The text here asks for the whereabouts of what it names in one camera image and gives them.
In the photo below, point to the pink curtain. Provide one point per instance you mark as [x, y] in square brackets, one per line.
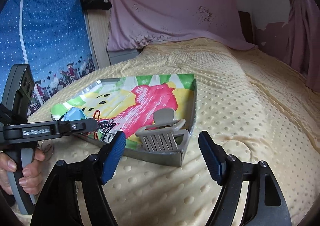
[305, 40]

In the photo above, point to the light wooden cabinet side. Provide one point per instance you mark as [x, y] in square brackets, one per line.
[97, 35]

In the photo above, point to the blue printed fabric wardrobe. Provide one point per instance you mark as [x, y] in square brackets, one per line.
[50, 35]

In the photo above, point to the blue wrist watch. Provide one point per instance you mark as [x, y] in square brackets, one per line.
[75, 114]

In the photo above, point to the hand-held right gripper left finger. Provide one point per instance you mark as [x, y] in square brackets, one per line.
[112, 158]

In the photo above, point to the black hair clip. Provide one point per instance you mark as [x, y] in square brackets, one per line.
[108, 128]

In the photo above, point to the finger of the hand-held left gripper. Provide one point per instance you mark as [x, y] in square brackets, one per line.
[80, 125]

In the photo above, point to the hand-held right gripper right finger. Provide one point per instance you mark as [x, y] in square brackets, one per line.
[212, 159]

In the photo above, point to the pink hanging sheet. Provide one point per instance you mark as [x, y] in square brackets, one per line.
[175, 15]

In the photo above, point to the grey tray with colourful picture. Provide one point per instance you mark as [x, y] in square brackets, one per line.
[150, 95]

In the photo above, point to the yellow dotted blanket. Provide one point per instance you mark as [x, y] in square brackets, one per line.
[237, 105]

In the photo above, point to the grey hair claw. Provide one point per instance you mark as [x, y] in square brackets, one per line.
[160, 140]

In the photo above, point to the grey storage box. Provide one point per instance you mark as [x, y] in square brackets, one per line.
[123, 55]

